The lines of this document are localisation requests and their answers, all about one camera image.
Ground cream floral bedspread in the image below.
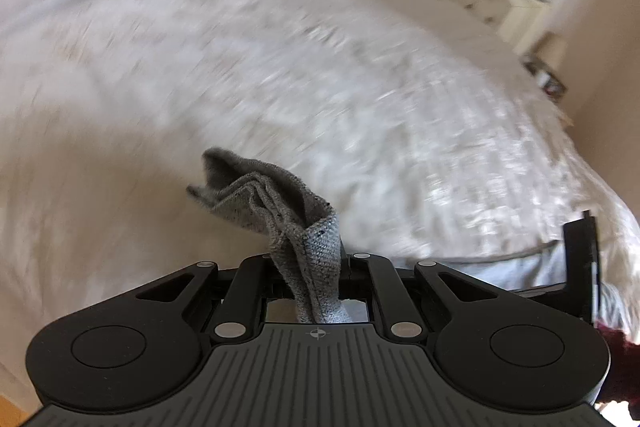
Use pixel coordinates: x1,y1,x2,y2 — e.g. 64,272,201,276
1,0,639,411

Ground right cream nightstand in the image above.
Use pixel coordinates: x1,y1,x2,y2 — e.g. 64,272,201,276
521,31,574,130

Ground maroon sleeve forearm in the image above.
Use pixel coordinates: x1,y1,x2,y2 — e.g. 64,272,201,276
597,324,640,421

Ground grey knit pants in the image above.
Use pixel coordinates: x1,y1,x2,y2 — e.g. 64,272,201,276
185,146,626,338

